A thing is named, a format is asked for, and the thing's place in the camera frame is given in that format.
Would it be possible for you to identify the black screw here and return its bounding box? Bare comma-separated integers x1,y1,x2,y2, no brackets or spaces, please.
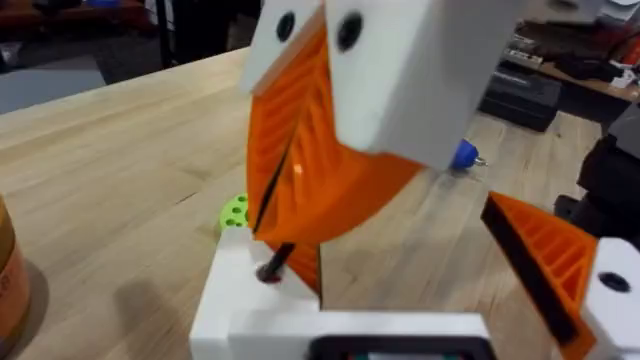
255,242,296,285

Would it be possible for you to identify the brown round tub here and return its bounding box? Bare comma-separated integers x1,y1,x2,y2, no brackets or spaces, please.
0,194,31,347

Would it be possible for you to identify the black upright pole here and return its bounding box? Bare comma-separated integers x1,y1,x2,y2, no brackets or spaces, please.
153,0,175,70

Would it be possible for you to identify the blue electric screwdriver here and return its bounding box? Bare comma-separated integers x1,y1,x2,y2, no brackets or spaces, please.
449,138,489,171

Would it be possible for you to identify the heap of tools and cables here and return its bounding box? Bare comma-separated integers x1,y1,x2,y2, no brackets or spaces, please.
502,14,640,104

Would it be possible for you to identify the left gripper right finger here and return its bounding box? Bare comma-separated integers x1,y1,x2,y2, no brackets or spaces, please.
479,191,640,360

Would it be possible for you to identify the green disc with holes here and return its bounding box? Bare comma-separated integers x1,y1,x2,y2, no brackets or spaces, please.
218,193,250,231

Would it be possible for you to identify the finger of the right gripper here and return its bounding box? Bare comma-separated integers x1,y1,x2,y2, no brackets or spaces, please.
254,0,527,245
238,0,327,234

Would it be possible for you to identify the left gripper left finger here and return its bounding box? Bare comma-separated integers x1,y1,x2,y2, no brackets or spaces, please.
189,228,322,360

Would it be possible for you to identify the black box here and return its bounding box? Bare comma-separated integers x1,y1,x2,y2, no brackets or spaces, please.
477,64,564,134

